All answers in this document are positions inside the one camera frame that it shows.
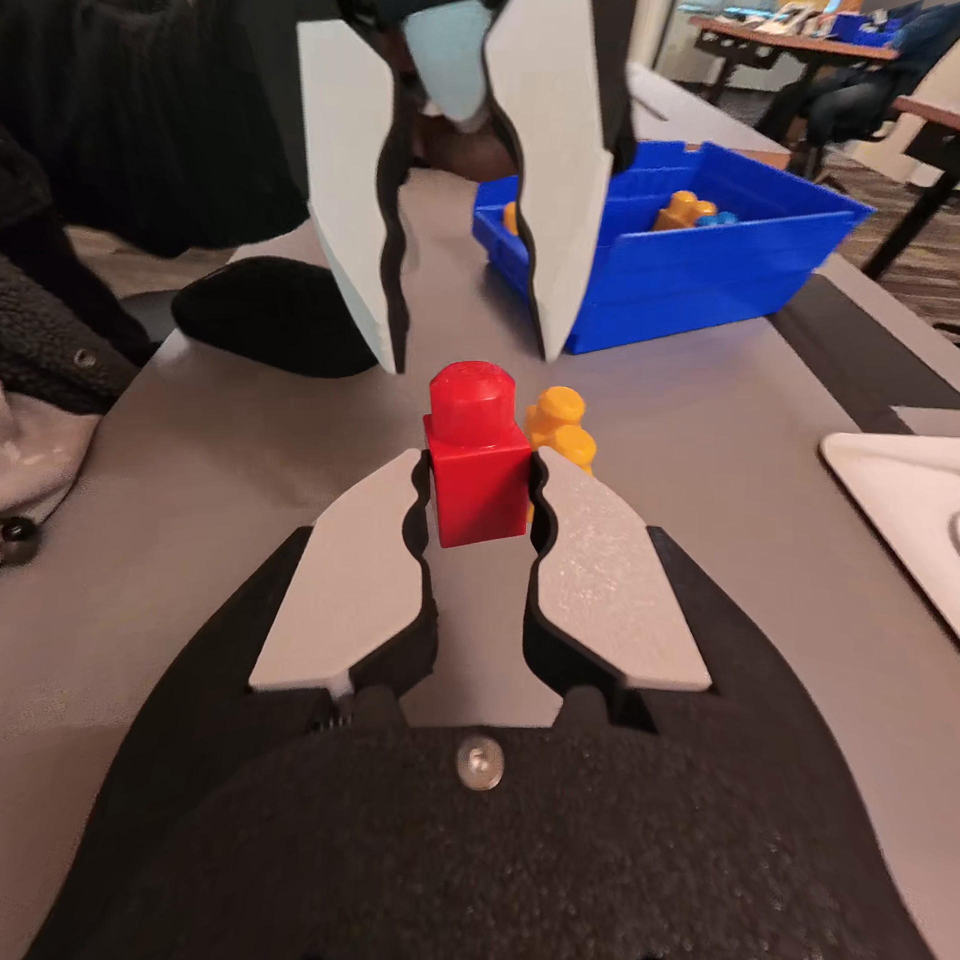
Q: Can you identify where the person's left hand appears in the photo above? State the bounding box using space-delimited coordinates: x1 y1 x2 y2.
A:
411 105 522 183

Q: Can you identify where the grey hooded sweatshirt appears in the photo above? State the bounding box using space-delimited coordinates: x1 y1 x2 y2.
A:
0 386 102 569

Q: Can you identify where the black fleece jacket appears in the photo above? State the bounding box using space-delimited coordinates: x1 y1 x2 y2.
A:
0 127 162 417

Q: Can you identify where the person's left forearm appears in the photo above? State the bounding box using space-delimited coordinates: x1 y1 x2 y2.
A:
45 0 312 260

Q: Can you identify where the orange two-stud mega block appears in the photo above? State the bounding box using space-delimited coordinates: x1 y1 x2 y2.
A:
522 386 599 522

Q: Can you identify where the red one-stud mega block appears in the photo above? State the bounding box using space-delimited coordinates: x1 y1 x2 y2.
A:
422 360 534 549

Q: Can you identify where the pile of colourful mega blocks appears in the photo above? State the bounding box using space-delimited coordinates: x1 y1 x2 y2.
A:
501 189 740 235

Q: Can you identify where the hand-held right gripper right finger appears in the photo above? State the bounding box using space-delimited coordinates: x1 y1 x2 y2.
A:
522 446 714 714

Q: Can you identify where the blue plastic bin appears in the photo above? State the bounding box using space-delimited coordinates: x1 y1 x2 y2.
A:
832 11 903 48
472 138 877 356

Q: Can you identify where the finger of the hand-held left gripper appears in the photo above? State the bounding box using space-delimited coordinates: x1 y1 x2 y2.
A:
483 0 618 365
296 18 412 376

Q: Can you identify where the wood-edged office desk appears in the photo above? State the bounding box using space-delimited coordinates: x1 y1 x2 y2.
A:
626 60 794 174
690 15 901 108
862 96 960 280

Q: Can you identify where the large black textured mat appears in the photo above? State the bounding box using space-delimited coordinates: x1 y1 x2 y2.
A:
171 256 380 378

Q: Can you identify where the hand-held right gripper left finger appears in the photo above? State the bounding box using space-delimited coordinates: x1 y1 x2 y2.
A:
247 447 441 695

